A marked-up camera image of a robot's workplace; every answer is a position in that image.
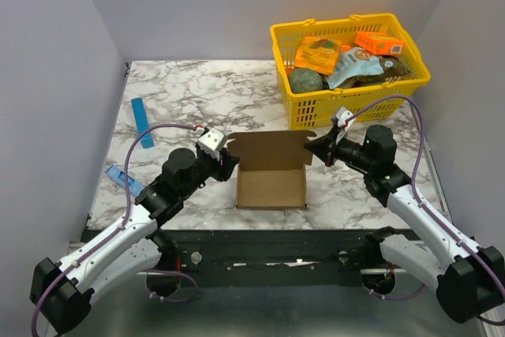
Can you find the long blue bar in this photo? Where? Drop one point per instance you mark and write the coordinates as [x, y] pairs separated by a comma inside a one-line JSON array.
[[142, 124]]

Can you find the orange snack pouch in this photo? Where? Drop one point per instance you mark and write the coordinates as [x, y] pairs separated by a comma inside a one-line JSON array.
[[318, 54]]

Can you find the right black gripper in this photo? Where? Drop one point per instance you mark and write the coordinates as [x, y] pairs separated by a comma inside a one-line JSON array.
[[331, 150]]

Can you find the yellow plastic basket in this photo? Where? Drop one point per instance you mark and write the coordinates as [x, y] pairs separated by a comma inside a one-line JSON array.
[[313, 109]]

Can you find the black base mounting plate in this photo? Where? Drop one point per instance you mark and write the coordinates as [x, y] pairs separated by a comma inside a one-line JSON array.
[[246, 258]]

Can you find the brown cardboard box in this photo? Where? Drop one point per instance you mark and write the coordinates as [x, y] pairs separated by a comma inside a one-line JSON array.
[[272, 168]]

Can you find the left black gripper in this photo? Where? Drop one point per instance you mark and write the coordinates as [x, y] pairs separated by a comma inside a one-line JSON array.
[[229, 165]]

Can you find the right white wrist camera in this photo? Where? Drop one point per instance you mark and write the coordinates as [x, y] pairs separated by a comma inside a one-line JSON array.
[[343, 118]]

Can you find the green round melon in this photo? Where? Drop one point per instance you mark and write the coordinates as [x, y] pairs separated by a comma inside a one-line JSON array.
[[304, 80]]

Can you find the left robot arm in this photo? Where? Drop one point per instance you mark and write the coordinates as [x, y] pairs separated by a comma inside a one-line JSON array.
[[60, 290]]

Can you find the orange carton box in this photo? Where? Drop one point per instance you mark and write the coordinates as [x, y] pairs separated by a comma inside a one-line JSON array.
[[379, 43]]

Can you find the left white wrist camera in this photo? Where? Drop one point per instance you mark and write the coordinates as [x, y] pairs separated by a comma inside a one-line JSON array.
[[212, 142]]

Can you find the dark brown snack bag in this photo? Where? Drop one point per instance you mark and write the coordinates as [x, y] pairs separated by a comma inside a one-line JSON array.
[[388, 70]]

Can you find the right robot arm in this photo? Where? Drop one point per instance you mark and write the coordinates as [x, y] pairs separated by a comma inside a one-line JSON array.
[[468, 280]]

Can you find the light blue snack bag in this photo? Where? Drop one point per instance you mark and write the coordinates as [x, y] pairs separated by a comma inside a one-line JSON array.
[[356, 62]]

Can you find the small blue block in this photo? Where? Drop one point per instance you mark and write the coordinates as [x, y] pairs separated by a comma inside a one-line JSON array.
[[116, 174]]

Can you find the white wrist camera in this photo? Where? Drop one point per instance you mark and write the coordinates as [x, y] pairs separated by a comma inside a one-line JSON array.
[[212, 142], [343, 118]]

